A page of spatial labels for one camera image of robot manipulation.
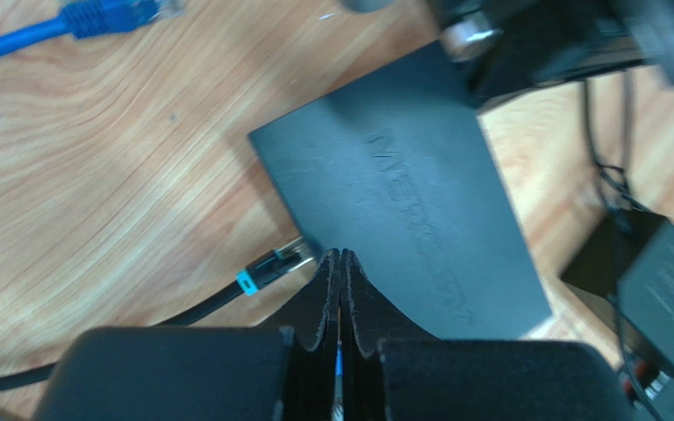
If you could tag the black network switch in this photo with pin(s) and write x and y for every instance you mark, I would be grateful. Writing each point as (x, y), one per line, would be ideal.
(395, 167)

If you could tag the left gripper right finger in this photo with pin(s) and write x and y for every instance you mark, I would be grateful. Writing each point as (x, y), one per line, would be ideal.
(395, 370)

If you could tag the black cable teal plug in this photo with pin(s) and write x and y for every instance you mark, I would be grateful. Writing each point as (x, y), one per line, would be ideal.
(253, 278)

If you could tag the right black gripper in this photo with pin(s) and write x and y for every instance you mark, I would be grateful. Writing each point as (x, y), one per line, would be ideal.
(504, 49)

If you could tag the black power adapter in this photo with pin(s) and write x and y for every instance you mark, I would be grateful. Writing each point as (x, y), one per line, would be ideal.
(624, 274)

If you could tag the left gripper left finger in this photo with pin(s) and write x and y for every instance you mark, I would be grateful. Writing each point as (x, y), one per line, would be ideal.
(281, 369)

